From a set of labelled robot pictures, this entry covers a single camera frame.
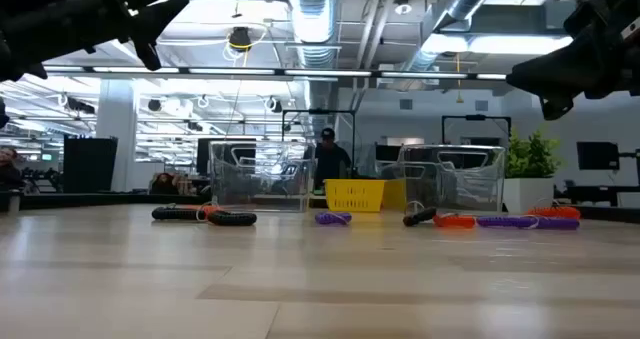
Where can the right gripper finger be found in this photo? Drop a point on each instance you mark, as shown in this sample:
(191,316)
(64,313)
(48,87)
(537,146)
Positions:
(555,108)
(560,74)

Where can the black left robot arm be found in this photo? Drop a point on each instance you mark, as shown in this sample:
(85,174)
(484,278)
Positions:
(2,114)

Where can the black computer monitor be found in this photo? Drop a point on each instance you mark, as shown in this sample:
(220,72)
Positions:
(386,153)
(597,155)

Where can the long ceiling light bar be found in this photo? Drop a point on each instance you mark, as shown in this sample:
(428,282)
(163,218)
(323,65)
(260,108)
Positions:
(230,71)

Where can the green plant in white pot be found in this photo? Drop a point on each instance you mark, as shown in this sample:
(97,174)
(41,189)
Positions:
(527,194)

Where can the white building column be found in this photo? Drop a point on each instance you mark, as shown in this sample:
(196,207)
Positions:
(117,109)

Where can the clear plastic bin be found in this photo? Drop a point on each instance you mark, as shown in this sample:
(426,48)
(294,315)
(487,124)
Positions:
(490,179)
(220,179)

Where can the black cabinet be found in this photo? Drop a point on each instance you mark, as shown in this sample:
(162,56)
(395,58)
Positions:
(90,164)

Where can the person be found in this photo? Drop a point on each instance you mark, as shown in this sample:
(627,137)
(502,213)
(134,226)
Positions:
(165,184)
(330,164)
(7,171)

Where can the yellow plastic basket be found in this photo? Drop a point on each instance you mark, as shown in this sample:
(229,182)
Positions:
(352,195)

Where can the black metal rig frame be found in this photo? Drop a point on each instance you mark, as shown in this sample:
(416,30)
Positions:
(320,111)
(475,117)

